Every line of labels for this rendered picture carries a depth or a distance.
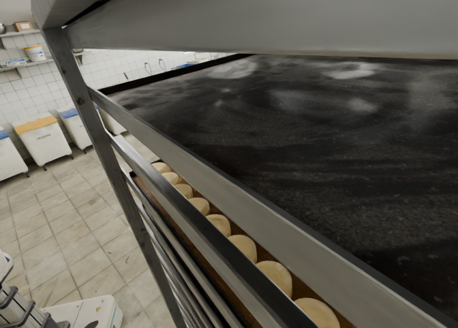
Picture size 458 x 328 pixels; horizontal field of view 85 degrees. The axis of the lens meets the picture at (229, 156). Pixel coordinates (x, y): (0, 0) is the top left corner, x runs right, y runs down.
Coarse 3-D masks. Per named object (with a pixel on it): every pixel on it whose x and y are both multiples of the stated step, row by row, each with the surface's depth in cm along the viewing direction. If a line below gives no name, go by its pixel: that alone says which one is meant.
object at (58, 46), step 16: (48, 32) 39; (48, 48) 41; (64, 48) 41; (64, 64) 42; (64, 80) 42; (80, 80) 44; (80, 96) 45; (80, 112) 45; (96, 112) 47; (96, 128) 48; (96, 144) 49; (112, 160) 51; (112, 176) 52; (128, 192) 56; (128, 208) 57; (144, 240) 62; (144, 256) 64; (160, 272) 69; (160, 288) 71; (176, 304) 77; (176, 320) 79
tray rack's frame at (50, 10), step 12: (36, 0) 25; (48, 0) 17; (60, 0) 15; (72, 0) 16; (84, 0) 17; (96, 0) 18; (108, 0) 42; (36, 12) 31; (48, 12) 21; (60, 12) 21; (72, 12) 23; (84, 12) 41; (48, 24) 32; (60, 24) 35
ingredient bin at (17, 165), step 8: (0, 128) 382; (0, 136) 359; (8, 136) 362; (0, 144) 359; (8, 144) 365; (0, 152) 361; (8, 152) 368; (16, 152) 376; (0, 160) 363; (8, 160) 370; (16, 160) 378; (0, 168) 366; (8, 168) 373; (16, 168) 380; (24, 168) 387; (0, 176) 368; (8, 176) 376
